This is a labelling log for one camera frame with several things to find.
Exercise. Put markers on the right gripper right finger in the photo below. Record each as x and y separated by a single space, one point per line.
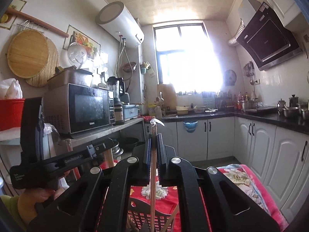
175 171

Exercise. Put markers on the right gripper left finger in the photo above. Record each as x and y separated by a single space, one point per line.
114 188

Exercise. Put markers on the wooden chopsticks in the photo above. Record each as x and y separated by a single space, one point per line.
108 156

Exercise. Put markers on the chopsticks pair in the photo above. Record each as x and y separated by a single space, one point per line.
153 166

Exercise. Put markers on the green sleeve forearm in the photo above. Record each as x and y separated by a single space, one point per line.
11 203

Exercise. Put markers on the white lower kitchen cabinets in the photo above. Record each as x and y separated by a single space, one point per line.
276 155

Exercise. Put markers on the kitchen window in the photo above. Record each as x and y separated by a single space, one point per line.
186 58

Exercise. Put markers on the person's left hand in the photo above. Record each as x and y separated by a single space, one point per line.
30 197

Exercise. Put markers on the dark green utensil basket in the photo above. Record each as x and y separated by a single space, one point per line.
139 213

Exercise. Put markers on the blue bag on cabinet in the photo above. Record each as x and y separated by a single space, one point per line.
190 126

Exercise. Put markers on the red plastic basin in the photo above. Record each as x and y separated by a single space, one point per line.
10 113

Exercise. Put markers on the red floral tablecloth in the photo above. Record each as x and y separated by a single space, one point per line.
240 175

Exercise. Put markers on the silver microwave oven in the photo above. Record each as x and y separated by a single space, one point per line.
75 108

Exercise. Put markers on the black blender jug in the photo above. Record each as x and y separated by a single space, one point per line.
117 86

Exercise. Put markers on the woven round mat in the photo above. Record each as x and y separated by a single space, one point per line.
48 71

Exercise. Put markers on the round wooden cutting board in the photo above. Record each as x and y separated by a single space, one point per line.
28 53

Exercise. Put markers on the steel bowl on counter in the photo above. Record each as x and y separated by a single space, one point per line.
290 112

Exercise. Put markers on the white water heater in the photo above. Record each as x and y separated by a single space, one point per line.
116 19

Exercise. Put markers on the black range hood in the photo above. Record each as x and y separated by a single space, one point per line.
266 39

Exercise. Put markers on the wooden rolling pin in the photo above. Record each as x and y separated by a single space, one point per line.
37 21

